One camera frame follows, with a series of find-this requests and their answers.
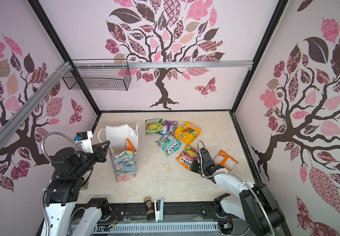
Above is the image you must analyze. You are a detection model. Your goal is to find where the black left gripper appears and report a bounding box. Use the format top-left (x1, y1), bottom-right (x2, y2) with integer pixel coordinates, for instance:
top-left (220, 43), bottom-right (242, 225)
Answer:
top-left (74, 140), bottom-right (111, 178)

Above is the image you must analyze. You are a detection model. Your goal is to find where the Fox's fruits oval candy bag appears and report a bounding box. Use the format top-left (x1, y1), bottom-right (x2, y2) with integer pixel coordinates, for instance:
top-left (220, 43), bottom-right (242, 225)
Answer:
top-left (176, 145), bottom-right (198, 170)

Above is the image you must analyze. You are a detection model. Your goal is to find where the floral paper bag white inside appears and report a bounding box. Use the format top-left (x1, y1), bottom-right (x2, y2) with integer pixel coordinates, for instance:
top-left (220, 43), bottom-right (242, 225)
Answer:
top-left (98, 123), bottom-right (140, 183)

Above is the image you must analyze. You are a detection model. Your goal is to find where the orange corn chips bag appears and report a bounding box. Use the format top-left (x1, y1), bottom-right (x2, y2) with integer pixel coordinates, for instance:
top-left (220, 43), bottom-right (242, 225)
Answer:
top-left (125, 138), bottom-right (136, 152)

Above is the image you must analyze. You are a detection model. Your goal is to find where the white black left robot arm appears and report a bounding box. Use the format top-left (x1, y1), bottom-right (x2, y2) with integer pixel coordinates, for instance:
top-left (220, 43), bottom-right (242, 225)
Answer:
top-left (41, 141), bottom-right (110, 236)

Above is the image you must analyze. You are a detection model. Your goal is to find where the teal Fox's candy bag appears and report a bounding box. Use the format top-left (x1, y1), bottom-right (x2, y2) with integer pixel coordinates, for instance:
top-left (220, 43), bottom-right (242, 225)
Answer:
top-left (156, 131), bottom-right (181, 156)

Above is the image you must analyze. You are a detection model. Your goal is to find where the purple candy bag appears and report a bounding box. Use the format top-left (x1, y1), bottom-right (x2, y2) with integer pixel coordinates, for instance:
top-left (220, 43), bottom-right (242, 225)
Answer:
top-left (159, 120), bottom-right (179, 135)

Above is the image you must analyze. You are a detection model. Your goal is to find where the green yellow candy bag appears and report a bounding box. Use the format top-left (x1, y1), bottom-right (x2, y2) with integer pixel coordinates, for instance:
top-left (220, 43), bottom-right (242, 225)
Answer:
top-left (145, 118), bottom-right (163, 135)

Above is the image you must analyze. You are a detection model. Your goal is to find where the small orange snack packet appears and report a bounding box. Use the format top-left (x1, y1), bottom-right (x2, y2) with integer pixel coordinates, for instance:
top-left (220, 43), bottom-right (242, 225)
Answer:
top-left (213, 150), bottom-right (239, 172)

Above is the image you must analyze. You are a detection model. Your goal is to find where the right metal flexible conduit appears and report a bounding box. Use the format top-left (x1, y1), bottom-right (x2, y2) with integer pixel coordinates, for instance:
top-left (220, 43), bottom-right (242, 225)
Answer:
top-left (196, 140), bottom-right (275, 236)

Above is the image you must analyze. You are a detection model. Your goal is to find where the metal flexible conduit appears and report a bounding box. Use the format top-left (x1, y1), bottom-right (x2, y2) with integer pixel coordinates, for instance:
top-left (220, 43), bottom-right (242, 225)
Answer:
top-left (40, 131), bottom-right (76, 236)
top-left (196, 140), bottom-right (275, 236)

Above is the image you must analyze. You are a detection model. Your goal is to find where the yellow snack pack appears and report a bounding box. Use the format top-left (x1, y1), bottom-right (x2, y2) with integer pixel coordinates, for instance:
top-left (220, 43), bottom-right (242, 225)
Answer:
top-left (174, 122), bottom-right (201, 145)

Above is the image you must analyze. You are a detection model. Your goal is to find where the left metal flexible conduit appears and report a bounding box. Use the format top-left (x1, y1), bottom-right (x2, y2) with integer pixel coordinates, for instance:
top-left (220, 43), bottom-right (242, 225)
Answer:
top-left (40, 131), bottom-right (76, 236)

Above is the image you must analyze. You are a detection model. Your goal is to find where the small dark spice jar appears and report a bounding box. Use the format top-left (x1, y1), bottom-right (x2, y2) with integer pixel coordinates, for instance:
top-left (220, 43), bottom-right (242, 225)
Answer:
top-left (144, 197), bottom-right (155, 221)

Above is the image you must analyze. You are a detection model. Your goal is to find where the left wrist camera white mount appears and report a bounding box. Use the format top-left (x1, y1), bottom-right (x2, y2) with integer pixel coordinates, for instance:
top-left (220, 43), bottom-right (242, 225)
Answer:
top-left (75, 131), bottom-right (93, 153)

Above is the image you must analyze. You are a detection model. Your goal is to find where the white slotted cable duct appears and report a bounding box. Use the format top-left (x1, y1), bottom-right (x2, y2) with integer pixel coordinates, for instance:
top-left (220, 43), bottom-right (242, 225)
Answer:
top-left (86, 222), bottom-right (220, 236)

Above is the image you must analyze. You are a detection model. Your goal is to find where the black wire basket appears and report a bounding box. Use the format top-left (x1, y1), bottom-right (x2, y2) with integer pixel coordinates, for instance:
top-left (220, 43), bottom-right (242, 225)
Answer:
top-left (62, 59), bottom-right (132, 91)

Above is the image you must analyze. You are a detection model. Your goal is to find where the aluminium rail back wall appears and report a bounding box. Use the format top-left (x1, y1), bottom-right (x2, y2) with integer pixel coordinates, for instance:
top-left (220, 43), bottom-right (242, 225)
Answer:
top-left (74, 61), bottom-right (253, 69)

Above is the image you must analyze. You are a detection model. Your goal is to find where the aluminium rail wall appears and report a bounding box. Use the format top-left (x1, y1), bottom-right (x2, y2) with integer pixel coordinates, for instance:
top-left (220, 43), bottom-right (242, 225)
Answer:
top-left (74, 61), bottom-right (253, 69)
top-left (0, 62), bottom-right (71, 150)

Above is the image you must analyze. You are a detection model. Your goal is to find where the aluminium rail left wall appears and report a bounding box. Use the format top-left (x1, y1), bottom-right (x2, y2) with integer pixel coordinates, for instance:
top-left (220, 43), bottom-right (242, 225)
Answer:
top-left (0, 62), bottom-right (71, 150)

